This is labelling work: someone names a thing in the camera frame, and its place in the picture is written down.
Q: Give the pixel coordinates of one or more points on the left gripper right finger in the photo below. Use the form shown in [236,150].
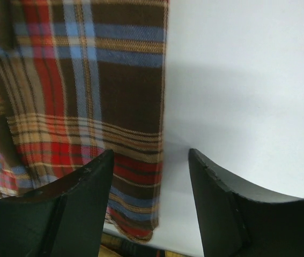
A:
[239,218]

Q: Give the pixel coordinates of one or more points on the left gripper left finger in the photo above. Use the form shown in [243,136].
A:
[63,218]

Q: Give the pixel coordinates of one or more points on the red brown plaid shirt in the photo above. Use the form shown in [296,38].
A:
[78,78]

